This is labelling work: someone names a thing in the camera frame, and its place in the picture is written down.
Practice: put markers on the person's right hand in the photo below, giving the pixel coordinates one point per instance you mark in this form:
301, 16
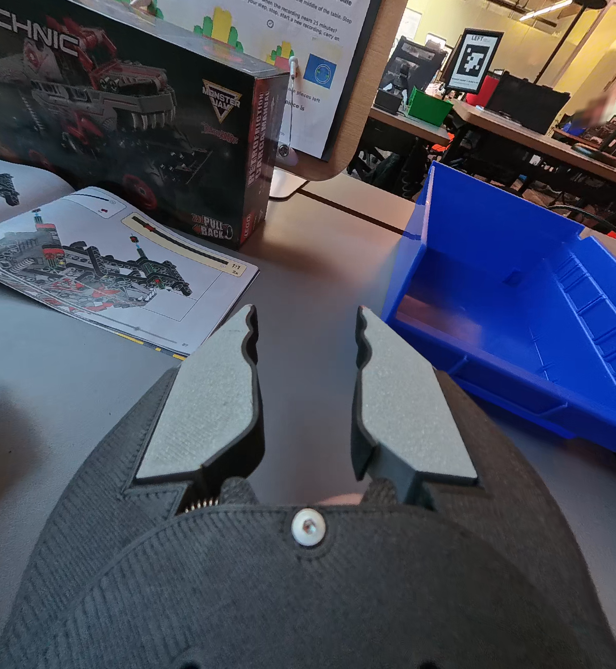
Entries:
347, 498

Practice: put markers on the blue plastic bin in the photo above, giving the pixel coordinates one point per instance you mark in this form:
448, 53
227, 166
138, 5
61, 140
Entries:
496, 324

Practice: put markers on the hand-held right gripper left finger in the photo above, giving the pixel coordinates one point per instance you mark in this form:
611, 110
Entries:
203, 413

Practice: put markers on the dark tilted screen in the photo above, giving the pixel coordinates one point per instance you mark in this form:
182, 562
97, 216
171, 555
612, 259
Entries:
417, 57

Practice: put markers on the small green bin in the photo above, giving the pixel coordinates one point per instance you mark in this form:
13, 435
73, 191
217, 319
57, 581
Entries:
428, 110

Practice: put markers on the printed instruction sheet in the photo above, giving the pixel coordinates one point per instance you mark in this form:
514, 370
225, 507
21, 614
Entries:
313, 31

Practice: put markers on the wooden edged table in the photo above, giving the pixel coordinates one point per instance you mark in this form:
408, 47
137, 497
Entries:
412, 130
360, 198
548, 146

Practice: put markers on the black white marker sign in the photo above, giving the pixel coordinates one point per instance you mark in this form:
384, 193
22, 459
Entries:
475, 60

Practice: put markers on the black toy set box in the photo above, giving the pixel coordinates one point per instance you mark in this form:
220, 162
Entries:
130, 157

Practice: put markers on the open instruction booklet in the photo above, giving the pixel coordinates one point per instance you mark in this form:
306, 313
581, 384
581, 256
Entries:
198, 292

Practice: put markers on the white stand base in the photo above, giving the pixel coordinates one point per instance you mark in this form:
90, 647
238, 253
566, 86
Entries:
284, 184

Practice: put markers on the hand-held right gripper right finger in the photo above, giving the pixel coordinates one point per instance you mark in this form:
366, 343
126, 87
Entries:
412, 418

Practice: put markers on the black monitor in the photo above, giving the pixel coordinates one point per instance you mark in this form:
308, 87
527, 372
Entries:
527, 104

